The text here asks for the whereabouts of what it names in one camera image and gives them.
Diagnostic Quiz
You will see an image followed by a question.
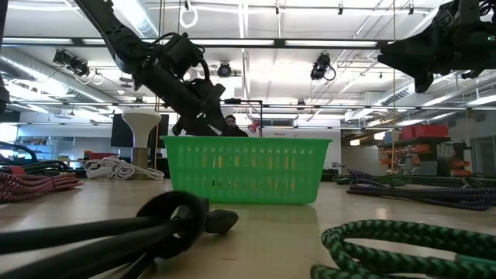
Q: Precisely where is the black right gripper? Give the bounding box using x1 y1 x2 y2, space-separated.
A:
377 0 484 94

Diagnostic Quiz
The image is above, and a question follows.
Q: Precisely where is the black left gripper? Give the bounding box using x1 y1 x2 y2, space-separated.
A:
172 79 232 137

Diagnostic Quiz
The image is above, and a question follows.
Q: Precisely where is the green plastic basket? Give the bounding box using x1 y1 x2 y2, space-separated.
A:
160 135 333 205

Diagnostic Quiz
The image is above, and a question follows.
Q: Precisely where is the blue braided USB cable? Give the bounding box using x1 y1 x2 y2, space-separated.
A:
347 167 375 183
346 181 496 212

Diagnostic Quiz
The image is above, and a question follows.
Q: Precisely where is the black USB cable velcro strap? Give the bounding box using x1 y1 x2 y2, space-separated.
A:
0 190 239 279

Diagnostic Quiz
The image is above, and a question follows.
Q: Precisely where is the red braided USB cable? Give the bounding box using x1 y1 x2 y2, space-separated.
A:
0 170 84 203

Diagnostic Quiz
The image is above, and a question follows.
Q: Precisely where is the person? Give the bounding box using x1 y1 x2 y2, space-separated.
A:
223 114 250 137

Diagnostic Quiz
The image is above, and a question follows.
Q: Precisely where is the white dome table lamp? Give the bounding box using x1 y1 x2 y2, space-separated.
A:
121 107 163 180

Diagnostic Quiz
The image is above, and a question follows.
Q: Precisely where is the storage shelf with red bins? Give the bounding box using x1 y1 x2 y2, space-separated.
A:
377 123 474 178

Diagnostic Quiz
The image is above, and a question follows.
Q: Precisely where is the black monitor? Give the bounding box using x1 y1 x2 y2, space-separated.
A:
111 113 171 149

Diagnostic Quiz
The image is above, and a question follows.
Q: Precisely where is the red box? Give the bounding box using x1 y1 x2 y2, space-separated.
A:
84 150 117 160

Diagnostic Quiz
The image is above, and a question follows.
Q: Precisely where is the black ceiling camera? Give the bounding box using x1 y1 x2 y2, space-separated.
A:
216 61 233 78
309 52 336 82
53 48 91 78

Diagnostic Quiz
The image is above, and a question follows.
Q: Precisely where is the white hanging cable loop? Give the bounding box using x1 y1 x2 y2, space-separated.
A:
178 0 199 29

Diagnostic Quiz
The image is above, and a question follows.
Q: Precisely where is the white lamp power cord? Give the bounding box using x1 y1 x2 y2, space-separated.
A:
84 155 166 181

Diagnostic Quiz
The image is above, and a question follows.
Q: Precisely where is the black overhead frame beam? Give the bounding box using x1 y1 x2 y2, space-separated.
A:
0 36 392 50

